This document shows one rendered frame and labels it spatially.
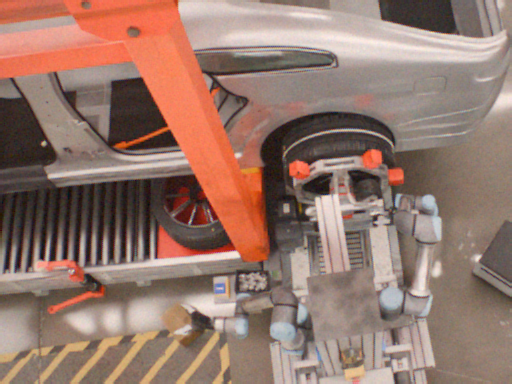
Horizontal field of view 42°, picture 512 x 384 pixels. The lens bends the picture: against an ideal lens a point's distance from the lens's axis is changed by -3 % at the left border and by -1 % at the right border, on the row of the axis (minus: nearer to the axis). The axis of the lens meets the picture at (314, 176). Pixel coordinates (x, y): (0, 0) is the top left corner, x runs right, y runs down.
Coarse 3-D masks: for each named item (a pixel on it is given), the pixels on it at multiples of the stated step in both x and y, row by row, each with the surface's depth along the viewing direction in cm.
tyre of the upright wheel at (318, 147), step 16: (304, 128) 384; (320, 128) 379; (336, 128) 377; (352, 128) 377; (368, 128) 382; (384, 128) 392; (288, 144) 392; (304, 144) 380; (320, 144) 375; (336, 144) 372; (352, 144) 373; (368, 144) 376; (384, 144) 386; (288, 160) 390; (304, 160) 379; (384, 160) 387; (288, 176) 396; (320, 192) 421
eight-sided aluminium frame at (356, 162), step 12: (360, 156) 375; (312, 168) 380; (324, 168) 373; (336, 168) 373; (348, 168) 374; (360, 168) 375; (384, 168) 386; (300, 180) 384; (384, 180) 392; (300, 192) 397; (312, 192) 413; (360, 192) 419; (384, 192) 407; (312, 204) 414
